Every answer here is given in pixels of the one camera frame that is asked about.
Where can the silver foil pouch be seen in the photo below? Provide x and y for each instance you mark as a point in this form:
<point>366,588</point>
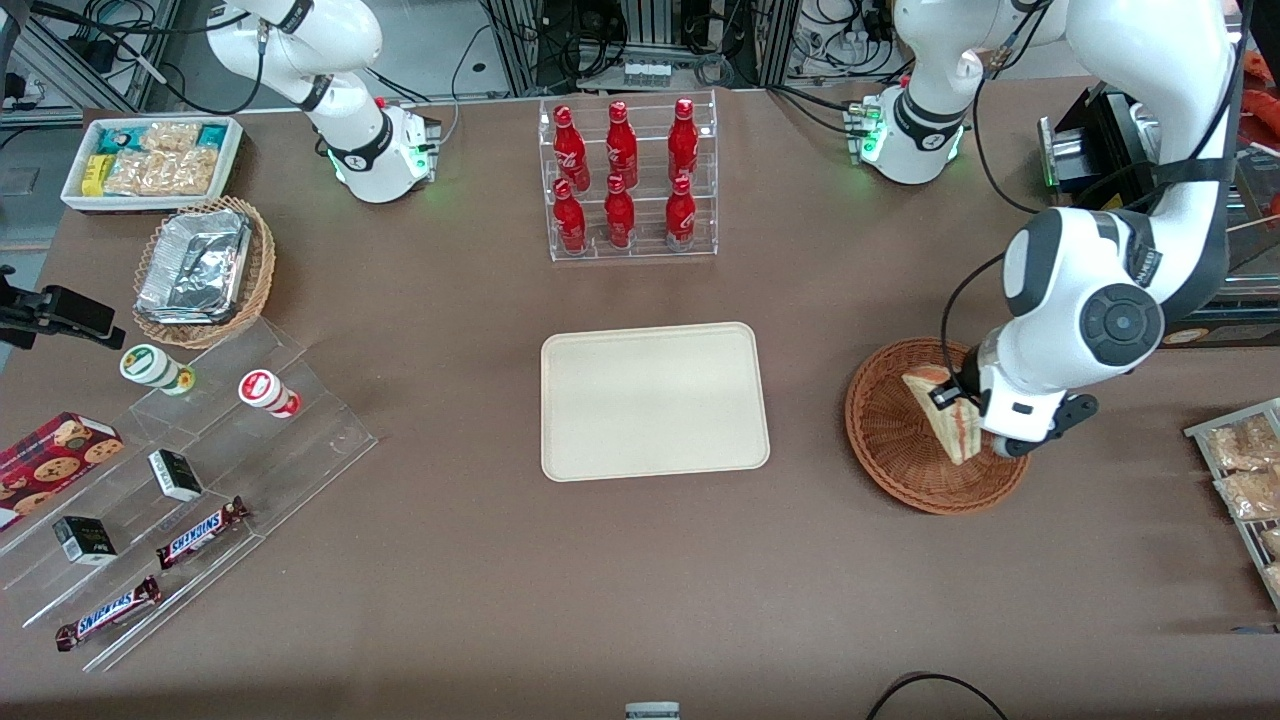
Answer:
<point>195,265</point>

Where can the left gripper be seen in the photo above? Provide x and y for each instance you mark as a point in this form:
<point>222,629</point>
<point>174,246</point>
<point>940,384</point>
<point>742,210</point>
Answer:
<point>967,383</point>

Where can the cream plastic tray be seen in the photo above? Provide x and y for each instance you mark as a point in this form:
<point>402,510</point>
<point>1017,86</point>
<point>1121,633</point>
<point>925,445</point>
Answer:
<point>655,400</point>

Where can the red tartan cookie box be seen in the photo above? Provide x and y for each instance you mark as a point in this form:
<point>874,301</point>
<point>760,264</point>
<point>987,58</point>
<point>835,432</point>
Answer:
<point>50,462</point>

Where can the triangular sandwich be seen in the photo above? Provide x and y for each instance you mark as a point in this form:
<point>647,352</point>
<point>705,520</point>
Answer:
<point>955,430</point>

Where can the yellow snack packet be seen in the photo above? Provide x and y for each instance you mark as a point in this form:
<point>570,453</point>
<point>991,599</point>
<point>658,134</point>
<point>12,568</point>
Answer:
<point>94,175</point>

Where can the small black carton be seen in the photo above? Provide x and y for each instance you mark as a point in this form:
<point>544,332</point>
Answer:
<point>85,540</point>
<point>175,475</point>

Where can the white rectangular snack bin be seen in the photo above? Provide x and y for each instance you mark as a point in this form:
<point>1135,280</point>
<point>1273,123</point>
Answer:
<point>75,198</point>

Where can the light oval wicker basket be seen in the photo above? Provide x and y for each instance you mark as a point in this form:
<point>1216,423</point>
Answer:
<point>258,270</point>

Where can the small grey device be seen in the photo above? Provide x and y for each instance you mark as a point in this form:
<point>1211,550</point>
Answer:
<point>652,711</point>

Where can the white power strip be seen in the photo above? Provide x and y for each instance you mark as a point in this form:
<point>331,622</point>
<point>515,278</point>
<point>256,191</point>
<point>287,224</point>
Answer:
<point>647,73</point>

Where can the round brown wicker basket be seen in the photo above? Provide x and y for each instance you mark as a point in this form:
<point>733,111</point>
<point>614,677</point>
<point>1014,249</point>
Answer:
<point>885,440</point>

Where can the red lid yogurt cup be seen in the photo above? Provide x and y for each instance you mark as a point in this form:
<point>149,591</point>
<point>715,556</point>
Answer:
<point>262,389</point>

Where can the black machine with yellow panel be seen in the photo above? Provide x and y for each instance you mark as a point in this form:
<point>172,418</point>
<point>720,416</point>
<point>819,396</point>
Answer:
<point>1100,150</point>

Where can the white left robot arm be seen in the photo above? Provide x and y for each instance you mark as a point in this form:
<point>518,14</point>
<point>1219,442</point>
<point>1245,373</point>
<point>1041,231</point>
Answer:
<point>1170,60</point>

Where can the clear acrylic step display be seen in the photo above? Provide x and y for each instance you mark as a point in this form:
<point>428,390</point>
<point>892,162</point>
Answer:
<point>290,450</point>

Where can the teal snack packet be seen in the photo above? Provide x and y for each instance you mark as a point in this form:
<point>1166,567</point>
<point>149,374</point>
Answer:
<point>120,140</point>
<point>212,135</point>

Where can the clear acrylic bottle rack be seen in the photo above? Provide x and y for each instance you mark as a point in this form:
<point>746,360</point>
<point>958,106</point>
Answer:
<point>645,250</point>

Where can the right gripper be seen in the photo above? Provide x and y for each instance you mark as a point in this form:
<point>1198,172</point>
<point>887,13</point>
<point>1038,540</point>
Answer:
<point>28,312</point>

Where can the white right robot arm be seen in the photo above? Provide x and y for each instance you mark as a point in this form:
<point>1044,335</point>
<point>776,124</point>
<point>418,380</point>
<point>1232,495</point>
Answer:
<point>340,100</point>

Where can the aluminium frame structure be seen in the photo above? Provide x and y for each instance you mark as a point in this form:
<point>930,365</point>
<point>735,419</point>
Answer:
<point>60,60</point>

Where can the metal equipment rack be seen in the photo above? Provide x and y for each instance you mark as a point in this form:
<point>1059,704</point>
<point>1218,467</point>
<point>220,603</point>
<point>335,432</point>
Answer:
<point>690,30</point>

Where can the Snickers chocolate bar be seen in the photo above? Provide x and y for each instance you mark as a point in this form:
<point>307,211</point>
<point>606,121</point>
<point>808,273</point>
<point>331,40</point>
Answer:
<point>108,613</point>
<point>200,533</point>

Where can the clear bag of crackers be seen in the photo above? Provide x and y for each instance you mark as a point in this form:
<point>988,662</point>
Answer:
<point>160,173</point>
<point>1250,495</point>
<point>1273,542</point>
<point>1245,445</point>
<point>172,136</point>

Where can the red cola bottle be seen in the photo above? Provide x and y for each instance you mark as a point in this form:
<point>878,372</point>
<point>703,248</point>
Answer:
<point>570,220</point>
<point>621,145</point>
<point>619,215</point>
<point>681,215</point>
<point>570,150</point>
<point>683,140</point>

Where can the green lid yogurt cup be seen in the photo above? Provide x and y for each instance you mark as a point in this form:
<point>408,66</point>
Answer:
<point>150,365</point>

